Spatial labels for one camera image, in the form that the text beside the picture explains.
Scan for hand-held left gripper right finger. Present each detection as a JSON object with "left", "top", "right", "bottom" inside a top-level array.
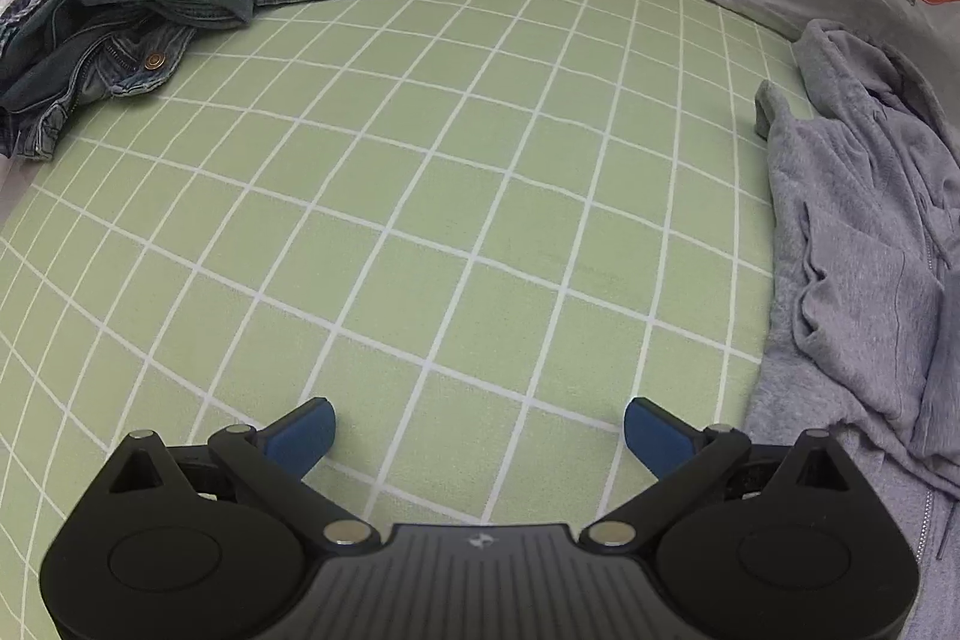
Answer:
[{"left": 577, "top": 396, "right": 871, "bottom": 547}]

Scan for grey hoodie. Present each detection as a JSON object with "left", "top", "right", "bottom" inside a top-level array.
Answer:
[{"left": 746, "top": 17, "right": 960, "bottom": 640}]

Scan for blue denim jeans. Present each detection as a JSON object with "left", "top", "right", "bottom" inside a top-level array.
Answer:
[{"left": 0, "top": 0, "right": 257, "bottom": 163}]

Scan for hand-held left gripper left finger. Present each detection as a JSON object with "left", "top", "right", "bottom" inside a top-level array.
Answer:
[{"left": 90, "top": 396, "right": 380, "bottom": 547}]

